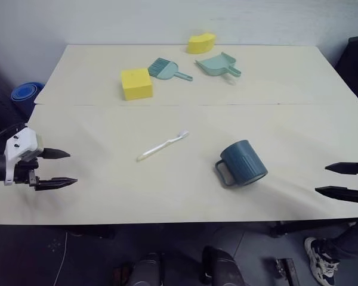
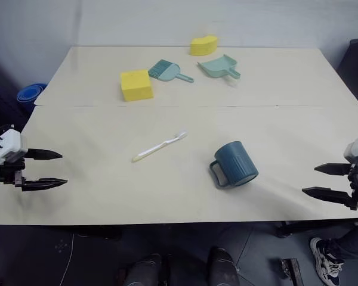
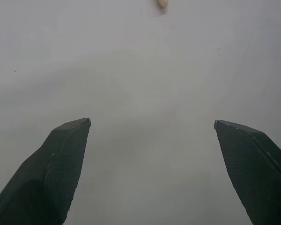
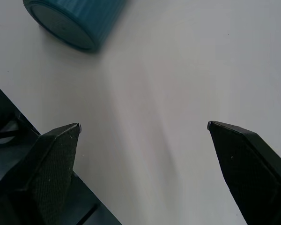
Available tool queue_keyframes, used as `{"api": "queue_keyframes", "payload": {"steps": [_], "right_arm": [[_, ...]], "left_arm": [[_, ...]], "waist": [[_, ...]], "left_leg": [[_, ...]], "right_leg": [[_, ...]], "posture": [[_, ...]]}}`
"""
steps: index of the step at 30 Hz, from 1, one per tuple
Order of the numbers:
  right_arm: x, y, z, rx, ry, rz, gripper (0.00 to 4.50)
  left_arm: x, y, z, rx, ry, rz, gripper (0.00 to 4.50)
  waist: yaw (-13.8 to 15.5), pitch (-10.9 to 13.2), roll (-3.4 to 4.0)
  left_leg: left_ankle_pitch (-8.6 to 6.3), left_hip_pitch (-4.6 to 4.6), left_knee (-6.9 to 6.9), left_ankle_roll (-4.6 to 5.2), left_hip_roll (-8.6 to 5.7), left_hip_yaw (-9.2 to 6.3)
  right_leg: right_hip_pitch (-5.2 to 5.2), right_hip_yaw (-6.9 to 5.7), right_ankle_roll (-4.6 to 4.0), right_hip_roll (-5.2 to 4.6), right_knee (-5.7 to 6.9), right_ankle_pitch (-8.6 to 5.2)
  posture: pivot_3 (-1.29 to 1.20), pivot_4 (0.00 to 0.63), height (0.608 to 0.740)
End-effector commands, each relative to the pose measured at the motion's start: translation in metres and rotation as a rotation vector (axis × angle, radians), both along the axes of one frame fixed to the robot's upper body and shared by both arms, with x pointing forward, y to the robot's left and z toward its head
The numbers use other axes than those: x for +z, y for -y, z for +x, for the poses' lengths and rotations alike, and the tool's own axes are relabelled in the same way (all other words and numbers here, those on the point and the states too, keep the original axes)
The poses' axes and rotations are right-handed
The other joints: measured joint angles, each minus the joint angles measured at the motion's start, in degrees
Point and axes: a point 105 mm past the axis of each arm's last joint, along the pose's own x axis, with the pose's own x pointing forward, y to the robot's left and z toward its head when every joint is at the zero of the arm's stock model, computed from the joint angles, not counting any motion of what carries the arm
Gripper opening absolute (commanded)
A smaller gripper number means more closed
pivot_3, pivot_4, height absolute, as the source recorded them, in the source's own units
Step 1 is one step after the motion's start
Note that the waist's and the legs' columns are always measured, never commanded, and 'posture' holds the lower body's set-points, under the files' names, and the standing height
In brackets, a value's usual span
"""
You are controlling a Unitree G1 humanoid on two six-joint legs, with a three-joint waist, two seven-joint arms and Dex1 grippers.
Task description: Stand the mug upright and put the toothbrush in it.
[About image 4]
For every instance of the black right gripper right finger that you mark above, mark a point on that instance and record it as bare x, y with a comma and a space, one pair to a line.
253, 173

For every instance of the teal ribbed plastic cup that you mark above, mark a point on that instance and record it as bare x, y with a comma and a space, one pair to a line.
75, 21

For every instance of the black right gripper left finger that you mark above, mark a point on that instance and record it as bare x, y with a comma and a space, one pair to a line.
46, 168

